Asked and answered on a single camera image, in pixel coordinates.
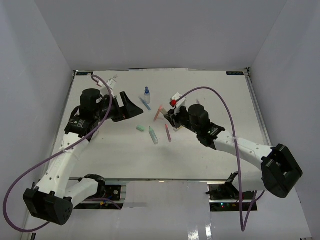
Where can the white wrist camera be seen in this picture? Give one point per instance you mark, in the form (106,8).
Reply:
(111,83)
(176,102)

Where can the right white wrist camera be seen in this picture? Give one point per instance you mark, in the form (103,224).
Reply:
(176,102)

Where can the pink red pen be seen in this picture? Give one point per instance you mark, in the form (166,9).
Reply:
(168,133)

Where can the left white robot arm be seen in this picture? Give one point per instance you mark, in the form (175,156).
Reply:
(51,200)

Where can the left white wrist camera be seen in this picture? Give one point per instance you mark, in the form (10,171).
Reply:
(111,83)

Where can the blue pen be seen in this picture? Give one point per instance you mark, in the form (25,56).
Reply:
(144,103)

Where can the small bottle blue cap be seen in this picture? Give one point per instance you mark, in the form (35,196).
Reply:
(147,95)

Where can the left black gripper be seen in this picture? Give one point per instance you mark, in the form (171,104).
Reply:
(130,110)

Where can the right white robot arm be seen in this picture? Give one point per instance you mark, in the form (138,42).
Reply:
(279,170)

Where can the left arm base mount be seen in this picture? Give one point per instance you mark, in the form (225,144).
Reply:
(109,196)

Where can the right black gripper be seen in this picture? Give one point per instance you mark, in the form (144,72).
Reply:
(173,118)

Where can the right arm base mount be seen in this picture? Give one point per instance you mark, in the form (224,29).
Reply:
(223,197)

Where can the green marker cap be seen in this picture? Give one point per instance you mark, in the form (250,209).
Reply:
(140,128)

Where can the yellow highlighter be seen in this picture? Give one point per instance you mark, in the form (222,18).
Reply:
(176,129)

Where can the green marker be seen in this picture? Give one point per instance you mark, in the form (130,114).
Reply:
(153,135)

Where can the orange pencil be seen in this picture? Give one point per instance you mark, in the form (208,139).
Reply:
(158,113)

